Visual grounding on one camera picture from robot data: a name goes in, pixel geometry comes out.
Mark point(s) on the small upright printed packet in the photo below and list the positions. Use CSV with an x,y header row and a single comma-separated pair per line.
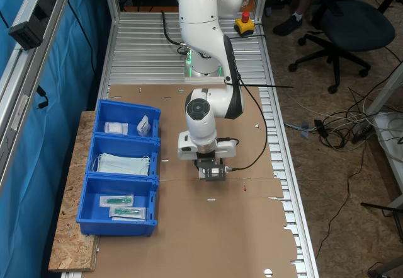
x,y
144,127

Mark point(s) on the blue bin with face masks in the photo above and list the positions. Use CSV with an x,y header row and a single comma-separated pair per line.
x,y
124,145

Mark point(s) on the light blue face mask stack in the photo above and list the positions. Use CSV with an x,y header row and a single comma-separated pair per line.
x,y
122,164

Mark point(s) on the brown cardboard sheet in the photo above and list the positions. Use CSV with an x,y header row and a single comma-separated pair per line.
x,y
204,234
151,95

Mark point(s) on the blue bin with gauze packets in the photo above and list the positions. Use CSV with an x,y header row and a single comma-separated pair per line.
x,y
126,111

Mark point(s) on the flat white gauze packet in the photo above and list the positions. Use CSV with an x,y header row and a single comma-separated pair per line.
x,y
116,128

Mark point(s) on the green syringe packet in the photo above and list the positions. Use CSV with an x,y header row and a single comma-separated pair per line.
x,y
127,213
116,201

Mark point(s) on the black power adapter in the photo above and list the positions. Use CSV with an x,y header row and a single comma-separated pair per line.
x,y
321,128

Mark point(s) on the blue bin with syringe packets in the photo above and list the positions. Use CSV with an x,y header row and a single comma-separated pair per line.
x,y
94,215

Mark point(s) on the yellow emergency stop button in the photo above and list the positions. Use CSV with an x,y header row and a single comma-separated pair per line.
x,y
244,26

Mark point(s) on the OSB wood board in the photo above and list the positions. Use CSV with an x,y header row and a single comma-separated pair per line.
x,y
72,227

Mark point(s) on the dark floor power strip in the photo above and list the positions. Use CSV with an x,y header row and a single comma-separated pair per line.
x,y
362,131

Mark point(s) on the person's leg with dark shoe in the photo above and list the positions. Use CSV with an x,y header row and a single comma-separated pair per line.
x,y
288,26

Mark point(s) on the black floor stand foot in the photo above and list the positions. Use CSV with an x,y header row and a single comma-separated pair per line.
x,y
381,207

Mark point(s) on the aluminium profile beam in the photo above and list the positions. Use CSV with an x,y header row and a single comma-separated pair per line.
x,y
19,79

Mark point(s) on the dark office chair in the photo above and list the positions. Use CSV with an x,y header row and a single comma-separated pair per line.
x,y
355,29

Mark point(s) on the black strip on beam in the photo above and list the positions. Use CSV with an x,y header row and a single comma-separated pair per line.
x,y
26,35

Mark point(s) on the black gripper camera mount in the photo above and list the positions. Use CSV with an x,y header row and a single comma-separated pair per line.
x,y
217,178

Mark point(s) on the white table leg frame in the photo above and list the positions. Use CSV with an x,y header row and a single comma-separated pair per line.
x,y
390,126

